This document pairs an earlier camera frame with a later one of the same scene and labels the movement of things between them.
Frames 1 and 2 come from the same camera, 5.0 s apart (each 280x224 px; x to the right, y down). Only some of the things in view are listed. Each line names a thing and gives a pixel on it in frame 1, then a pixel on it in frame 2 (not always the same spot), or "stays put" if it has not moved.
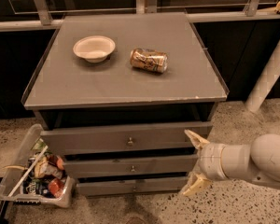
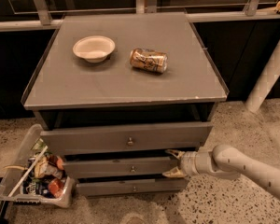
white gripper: [211, 161] → [189, 163]
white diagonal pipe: [270, 74] stays put
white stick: [27, 173] stays put
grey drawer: [159, 167] stays put
